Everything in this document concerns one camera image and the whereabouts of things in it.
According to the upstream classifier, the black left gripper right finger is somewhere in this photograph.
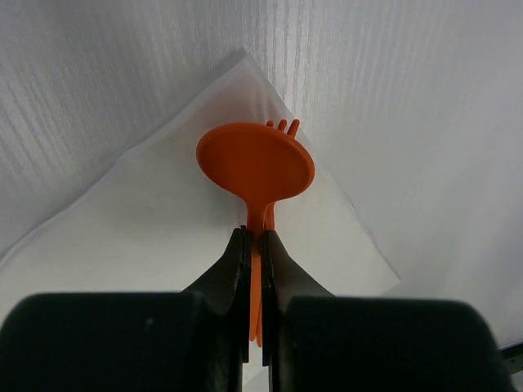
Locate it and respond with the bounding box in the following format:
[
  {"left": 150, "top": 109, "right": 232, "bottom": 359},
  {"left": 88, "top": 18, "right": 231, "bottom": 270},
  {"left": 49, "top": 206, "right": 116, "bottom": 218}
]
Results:
[{"left": 260, "top": 230, "right": 514, "bottom": 391}]

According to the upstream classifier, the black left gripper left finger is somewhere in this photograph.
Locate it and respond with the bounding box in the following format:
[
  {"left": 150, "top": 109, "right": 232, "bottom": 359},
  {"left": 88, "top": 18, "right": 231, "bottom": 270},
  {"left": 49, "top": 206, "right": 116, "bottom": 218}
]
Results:
[{"left": 1, "top": 227, "right": 251, "bottom": 391}]

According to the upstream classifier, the white paper napkin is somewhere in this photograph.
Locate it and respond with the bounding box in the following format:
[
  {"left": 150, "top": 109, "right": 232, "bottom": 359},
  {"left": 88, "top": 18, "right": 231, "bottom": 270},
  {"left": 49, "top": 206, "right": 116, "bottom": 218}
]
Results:
[{"left": 0, "top": 47, "right": 402, "bottom": 392}]

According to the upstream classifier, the orange plastic fork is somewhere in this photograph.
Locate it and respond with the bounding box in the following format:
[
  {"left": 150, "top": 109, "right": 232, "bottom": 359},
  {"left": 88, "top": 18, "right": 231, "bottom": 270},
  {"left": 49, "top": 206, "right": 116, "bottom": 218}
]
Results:
[{"left": 256, "top": 119, "right": 300, "bottom": 347}]

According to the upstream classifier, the orange plastic spoon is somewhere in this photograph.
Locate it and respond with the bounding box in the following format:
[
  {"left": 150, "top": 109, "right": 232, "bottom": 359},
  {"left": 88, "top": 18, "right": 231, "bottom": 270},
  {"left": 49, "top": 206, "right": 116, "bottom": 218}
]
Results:
[{"left": 196, "top": 121, "right": 315, "bottom": 343}]

